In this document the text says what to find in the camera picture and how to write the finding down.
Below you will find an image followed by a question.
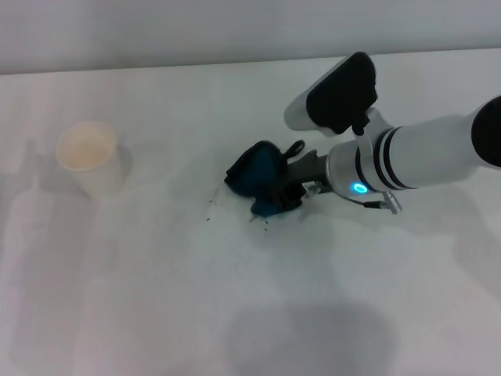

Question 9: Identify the white paper cup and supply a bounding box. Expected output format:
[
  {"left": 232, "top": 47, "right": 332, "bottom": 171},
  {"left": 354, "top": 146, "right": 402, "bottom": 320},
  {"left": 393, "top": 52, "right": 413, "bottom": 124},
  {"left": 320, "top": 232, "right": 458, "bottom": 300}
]
[{"left": 55, "top": 120, "right": 123, "bottom": 200}]

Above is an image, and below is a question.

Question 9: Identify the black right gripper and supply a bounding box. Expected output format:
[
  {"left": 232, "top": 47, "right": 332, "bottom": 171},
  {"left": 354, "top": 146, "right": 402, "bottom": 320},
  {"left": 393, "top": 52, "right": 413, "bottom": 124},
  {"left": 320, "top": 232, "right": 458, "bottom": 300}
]
[{"left": 269, "top": 150, "right": 334, "bottom": 213}]

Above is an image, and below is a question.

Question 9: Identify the black liquid stain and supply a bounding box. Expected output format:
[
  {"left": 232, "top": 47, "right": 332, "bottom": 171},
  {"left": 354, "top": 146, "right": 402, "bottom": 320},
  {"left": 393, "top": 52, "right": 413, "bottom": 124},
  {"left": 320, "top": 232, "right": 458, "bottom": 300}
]
[{"left": 206, "top": 186, "right": 272, "bottom": 233}]

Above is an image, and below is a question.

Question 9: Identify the blue rag with black edge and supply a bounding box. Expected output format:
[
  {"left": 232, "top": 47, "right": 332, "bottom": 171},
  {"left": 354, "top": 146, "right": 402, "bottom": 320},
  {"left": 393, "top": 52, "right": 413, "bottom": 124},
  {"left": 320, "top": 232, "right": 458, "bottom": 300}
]
[{"left": 223, "top": 139, "right": 307, "bottom": 219}]

